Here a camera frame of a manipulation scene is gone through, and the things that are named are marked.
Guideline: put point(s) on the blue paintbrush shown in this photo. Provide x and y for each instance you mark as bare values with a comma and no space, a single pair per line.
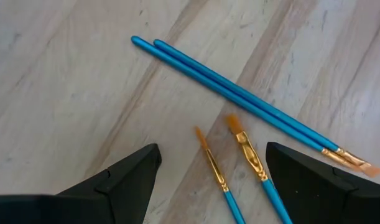
208,84
227,82
219,177
252,158

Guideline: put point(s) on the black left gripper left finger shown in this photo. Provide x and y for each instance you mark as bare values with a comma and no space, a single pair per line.
124,193

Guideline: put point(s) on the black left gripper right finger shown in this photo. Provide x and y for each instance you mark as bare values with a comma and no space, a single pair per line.
314,193

